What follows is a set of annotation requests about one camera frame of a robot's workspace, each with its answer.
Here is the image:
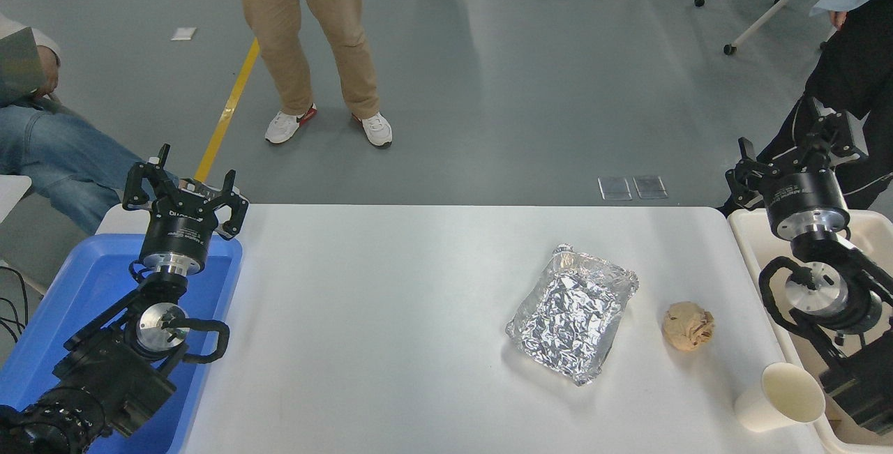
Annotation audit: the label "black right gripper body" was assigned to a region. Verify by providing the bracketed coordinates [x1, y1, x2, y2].
[762, 169, 849, 226]

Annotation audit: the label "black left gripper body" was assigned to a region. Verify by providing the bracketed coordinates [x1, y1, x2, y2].
[138, 189, 220, 268]

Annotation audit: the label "white paper cup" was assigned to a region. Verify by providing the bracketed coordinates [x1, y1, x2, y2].
[734, 362, 826, 433]

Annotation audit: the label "seated person's hand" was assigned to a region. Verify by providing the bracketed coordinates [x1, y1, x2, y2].
[35, 46, 62, 99]

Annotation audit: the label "large pale plastic bin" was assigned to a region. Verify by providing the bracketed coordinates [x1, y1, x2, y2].
[728, 209, 893, 454]

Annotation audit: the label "person beside bin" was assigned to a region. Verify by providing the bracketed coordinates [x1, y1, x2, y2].
[719, 0, 893, 218]

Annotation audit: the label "seated person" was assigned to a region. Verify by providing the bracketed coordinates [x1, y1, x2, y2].
[0, 13, 181, 235]

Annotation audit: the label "clear floor plate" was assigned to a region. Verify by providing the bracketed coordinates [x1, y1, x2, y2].
[633, 175, 668, 199]
[599, 176, 632, 201]

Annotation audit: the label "blue plastic tray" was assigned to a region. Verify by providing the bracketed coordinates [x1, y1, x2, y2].
[0, 233, 243, 454]

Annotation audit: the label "small white side table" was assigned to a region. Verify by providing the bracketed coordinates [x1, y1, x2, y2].
[0, 175, 33, 225]

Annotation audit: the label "white wheeled chair base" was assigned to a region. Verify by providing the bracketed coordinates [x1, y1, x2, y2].
[694, 0, 866, 56]

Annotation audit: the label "crumpled tan paper ball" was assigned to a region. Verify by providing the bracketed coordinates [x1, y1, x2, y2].
[663, 301, 716, 352]

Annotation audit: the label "grey laptop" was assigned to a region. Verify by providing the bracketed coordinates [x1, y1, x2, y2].
[0, 27, 44, 103]

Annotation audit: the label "standing person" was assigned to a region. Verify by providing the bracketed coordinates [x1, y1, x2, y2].
[223, 0, 393, 149]

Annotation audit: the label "crumpled silver foil tray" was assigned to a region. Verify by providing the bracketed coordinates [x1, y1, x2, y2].
[505, 243, 640, 386]

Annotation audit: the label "black cables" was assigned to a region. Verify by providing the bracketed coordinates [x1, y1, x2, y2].
[0, 266, 30, 343]

